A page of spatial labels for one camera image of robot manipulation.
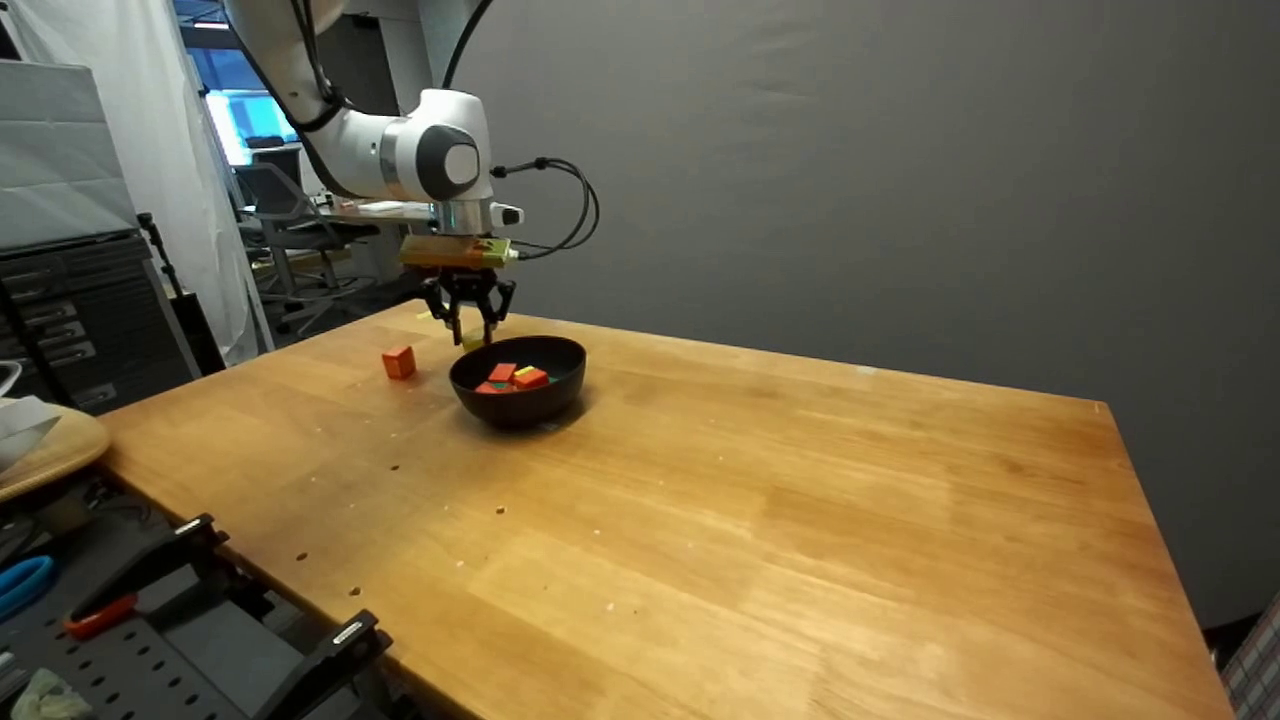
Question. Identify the round wooden board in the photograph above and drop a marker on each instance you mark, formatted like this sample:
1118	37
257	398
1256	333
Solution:
64	457

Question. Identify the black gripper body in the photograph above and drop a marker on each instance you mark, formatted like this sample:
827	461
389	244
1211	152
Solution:
467	286

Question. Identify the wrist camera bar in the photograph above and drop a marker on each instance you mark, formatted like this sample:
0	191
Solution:
446	255

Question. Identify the grey flat panel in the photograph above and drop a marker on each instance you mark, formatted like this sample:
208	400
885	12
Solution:
63	161

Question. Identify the monitor with blue screen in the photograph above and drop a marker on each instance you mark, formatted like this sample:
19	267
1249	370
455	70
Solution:
254	123

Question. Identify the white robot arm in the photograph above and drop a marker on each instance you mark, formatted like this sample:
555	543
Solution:
385	152

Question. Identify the black bowl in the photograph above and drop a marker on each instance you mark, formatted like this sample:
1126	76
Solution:
523	410

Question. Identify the white hanging sheet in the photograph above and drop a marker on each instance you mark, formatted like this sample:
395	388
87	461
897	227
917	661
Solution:
200	243

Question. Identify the white crumpled object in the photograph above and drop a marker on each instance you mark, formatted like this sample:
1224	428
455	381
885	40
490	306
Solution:
42	697

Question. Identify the black equipment case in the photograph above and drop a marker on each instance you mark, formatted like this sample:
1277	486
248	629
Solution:
83	320

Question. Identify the black stand leg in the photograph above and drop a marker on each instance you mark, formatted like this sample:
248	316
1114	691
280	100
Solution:
185	314

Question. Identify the black pegboard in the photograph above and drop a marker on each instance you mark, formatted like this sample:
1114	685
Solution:
134	667

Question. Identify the white cloth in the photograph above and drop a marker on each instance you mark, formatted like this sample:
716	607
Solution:
20	424

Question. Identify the grey fabric backdrop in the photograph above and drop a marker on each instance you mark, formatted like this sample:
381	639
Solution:
864	175

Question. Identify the yellow wooden cube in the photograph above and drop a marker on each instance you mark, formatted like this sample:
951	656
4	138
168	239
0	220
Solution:
468	347

